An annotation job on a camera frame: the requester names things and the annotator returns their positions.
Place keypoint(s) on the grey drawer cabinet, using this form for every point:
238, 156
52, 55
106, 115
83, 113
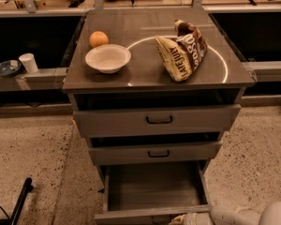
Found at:
136, 29

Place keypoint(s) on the white paper cup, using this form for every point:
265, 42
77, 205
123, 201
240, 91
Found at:
29, 62

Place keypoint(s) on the white bowl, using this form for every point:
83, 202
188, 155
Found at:
108, 58

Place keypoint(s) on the dark plate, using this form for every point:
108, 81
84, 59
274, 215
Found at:
10, 68

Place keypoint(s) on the brown chip bag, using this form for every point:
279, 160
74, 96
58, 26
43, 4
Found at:
181, 56

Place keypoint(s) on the grey middle drawer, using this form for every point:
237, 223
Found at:
153, 148

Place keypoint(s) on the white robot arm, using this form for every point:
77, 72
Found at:
223, 215

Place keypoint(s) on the grey drawer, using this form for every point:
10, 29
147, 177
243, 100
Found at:
155, 113
153, 194
153, 148

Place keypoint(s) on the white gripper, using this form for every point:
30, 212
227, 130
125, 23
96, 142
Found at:
195, 219

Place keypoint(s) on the grey top drawer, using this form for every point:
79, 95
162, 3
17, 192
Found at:
155, 113

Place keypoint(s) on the orange fruit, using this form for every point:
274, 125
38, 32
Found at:
98, 38

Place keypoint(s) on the black bar on floor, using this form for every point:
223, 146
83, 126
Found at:
14, 217

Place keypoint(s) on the grey bottom drawer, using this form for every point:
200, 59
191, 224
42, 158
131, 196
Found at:
153, 194

